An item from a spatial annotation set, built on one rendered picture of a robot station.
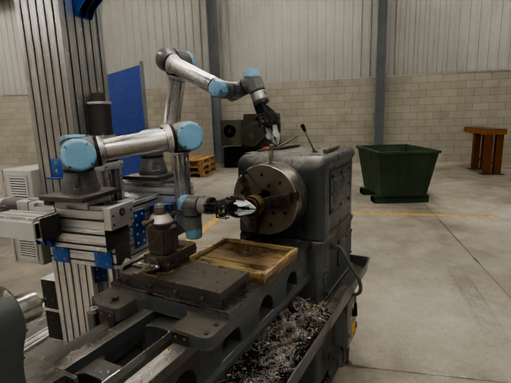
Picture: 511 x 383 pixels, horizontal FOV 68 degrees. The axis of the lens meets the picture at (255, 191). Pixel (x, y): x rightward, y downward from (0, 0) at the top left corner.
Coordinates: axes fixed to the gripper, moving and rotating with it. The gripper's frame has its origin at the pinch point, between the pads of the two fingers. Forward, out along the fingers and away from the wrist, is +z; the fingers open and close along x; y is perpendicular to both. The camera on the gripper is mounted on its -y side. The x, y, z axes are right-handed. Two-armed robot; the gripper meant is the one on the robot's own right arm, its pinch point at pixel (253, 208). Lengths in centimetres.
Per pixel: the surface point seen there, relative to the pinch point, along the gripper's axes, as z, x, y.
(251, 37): -516, 260, -918
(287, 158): 0.0, 16.0, -33.6
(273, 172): 1.6, 12.4, -15.2
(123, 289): -20, -17, 51
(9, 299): 2, 6, 94
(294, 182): 9.9, 8.0, -18.5
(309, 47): -352, 219, -967
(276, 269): 14.7, -19.2, 10.8
